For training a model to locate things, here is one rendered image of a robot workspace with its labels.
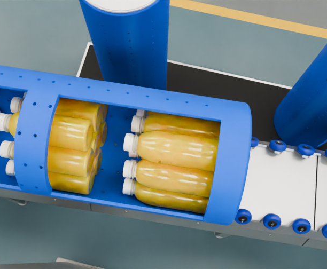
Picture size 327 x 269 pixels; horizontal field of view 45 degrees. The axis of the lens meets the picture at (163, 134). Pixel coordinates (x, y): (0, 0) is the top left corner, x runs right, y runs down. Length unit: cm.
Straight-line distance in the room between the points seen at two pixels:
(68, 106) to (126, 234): 117
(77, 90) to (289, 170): 61
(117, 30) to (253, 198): 63
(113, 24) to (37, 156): 52
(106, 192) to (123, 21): 50
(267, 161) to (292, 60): 130
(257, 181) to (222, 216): 28
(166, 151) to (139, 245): 120
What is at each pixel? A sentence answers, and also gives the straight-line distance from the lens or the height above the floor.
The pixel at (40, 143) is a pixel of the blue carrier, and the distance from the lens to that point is 83.
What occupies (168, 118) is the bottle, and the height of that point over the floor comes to 115.
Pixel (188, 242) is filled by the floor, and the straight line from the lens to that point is 200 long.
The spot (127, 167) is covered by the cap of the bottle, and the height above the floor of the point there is 112.
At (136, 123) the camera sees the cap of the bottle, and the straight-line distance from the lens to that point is 91.
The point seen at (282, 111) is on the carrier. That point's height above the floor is 30.
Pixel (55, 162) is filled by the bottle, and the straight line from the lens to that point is 91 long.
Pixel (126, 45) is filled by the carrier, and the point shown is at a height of 86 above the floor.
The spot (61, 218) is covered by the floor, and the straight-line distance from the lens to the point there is 206.
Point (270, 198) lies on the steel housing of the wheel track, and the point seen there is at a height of 93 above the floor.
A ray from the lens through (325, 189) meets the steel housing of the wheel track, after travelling 117.
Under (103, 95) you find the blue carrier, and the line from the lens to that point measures 85.
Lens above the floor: 199
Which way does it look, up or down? 73 degrees down
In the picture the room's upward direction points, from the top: 2 degrees clockwise
